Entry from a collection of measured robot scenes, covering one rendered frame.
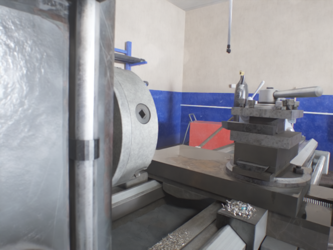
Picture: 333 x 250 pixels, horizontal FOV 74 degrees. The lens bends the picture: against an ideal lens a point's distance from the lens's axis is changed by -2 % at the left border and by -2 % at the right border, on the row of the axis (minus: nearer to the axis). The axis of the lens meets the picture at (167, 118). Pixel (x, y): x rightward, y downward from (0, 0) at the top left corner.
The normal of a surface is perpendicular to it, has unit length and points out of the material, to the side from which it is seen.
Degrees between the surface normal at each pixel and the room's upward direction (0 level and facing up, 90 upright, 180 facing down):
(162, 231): 16
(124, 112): 74
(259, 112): 90
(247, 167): 90
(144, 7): 90
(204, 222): 0
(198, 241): 0
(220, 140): 90
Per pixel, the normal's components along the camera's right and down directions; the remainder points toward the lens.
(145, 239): -0.04, -0.97
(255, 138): -0.65, 0.04
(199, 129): -0.32, 0.07
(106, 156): 0.96, 0.06
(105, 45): 0.86, 0.07
